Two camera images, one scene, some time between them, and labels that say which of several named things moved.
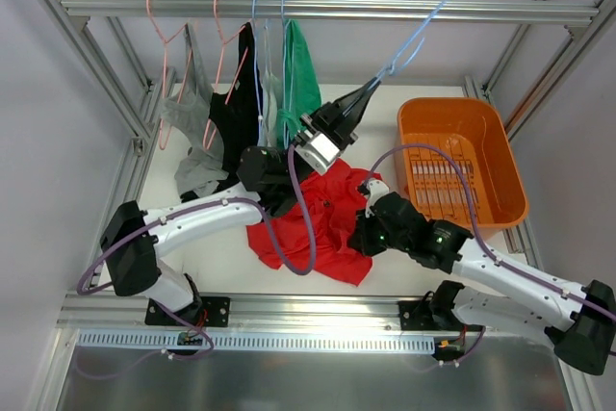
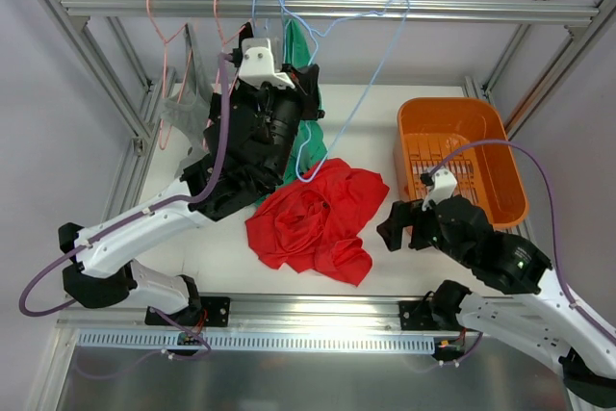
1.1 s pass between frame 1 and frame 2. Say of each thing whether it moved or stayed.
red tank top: stayed
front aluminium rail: stayed
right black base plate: stayed
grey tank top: stayed
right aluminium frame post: stayed
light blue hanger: moved
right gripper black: moved
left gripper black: moved
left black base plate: stayed
